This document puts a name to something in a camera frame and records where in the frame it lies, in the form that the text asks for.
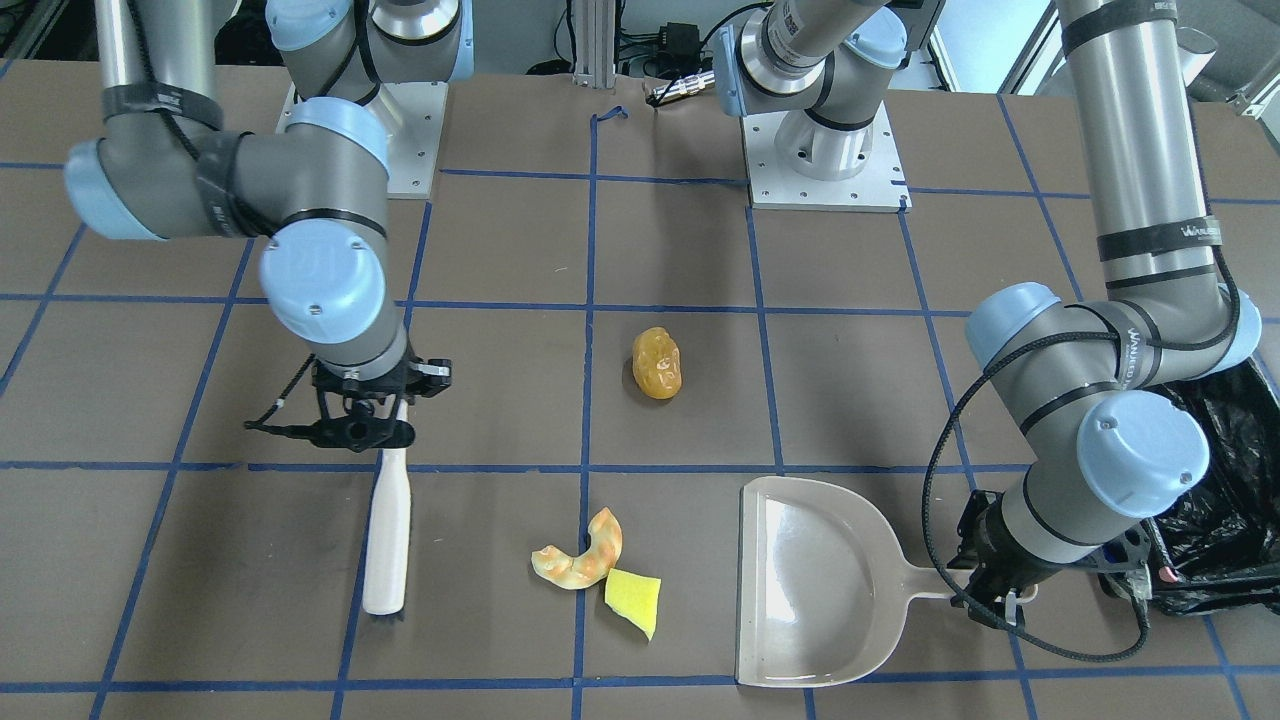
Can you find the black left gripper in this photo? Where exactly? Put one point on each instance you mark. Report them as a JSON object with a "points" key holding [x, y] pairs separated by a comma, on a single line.
{"points": [[992, 575]]}

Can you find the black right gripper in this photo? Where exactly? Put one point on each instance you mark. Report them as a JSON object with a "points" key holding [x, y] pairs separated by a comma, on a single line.
{"points": [[427, 372]]}

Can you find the beige hand brush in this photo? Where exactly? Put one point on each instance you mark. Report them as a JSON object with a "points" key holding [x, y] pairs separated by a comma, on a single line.
{"points": [[387, 555]]}

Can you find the beige plastic dustpan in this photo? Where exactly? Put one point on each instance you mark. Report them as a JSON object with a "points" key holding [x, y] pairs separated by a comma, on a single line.
{"points": [[835, 585]]}

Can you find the croissant toy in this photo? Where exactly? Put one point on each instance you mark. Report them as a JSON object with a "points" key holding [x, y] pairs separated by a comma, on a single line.
{"points": [[574, 573]]}

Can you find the yellow potato toy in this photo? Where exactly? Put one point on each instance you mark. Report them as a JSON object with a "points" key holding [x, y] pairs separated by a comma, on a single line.
{"points": [[656, 364]]}

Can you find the yellow sponge piece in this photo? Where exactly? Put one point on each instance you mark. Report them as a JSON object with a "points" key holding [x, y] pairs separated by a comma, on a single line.
{"points": [[634, 598]]}

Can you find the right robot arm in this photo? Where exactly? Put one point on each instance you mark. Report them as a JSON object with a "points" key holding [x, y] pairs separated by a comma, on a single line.
{"points": [[167, 167]]}

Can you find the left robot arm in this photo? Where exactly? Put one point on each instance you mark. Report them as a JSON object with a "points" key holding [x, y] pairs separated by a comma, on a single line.
{"points": [[1078, 378]]}

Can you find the bin with black bag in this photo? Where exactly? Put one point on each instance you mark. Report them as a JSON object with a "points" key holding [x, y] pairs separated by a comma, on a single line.
{"points": [[1222, 536]]}

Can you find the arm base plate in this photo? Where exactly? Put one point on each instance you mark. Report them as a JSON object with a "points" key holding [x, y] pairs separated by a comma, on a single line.
{"points": [[420, 150], [796, 163]]}

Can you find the aluminium frame post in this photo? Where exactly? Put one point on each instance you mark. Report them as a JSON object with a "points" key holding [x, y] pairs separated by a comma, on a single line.
{"points": [[593, 38]]}

